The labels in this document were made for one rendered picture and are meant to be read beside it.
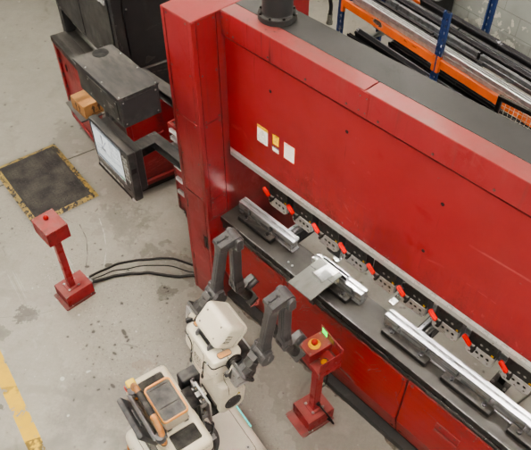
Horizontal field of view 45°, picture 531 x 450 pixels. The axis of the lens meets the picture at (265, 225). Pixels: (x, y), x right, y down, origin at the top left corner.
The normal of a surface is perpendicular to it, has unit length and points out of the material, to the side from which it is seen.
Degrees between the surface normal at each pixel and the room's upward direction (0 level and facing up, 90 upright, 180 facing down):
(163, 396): 0
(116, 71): 1
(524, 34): 90
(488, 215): 90
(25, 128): 0
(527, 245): 90
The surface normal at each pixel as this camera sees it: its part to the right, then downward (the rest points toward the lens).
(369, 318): 0.00, -0.69
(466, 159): -0.73, 0.50
